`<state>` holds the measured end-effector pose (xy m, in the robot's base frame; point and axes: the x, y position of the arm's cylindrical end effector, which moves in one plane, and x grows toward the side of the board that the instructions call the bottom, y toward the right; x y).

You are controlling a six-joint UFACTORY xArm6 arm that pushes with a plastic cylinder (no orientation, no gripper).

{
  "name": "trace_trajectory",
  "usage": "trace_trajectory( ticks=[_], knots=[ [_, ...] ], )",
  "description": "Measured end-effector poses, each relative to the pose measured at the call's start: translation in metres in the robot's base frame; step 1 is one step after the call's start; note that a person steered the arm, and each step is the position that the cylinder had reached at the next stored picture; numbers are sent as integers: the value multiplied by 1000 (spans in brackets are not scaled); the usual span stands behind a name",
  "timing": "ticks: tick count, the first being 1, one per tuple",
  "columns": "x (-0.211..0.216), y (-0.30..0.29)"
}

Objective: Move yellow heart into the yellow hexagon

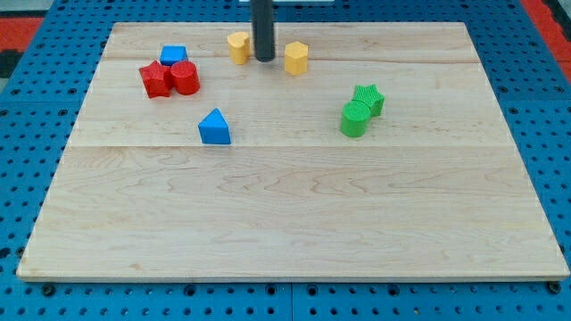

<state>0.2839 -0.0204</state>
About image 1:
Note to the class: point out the light wooden board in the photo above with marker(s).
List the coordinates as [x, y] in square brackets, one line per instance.
[434, 191]

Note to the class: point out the yellow heart block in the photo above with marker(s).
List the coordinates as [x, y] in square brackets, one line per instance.
[239, 47]

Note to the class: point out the red star block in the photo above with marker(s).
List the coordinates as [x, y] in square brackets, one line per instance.
[157, 80]

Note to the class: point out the blue cube block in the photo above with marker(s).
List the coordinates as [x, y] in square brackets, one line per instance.
[171, 54]

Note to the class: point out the blue triangle block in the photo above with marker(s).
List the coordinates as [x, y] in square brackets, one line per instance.
[214, 129]

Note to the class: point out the yellow hexagon block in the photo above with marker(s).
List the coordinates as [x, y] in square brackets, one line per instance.
[296, 56]

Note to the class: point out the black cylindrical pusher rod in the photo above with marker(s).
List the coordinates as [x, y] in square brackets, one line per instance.
[263, 29]

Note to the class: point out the green star block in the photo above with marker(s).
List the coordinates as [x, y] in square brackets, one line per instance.
[371, 96]

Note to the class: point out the red cylinder block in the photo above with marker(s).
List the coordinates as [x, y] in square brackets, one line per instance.
[185, 77]

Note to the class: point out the green cylinder block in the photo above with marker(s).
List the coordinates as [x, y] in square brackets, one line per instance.
[355, 118]

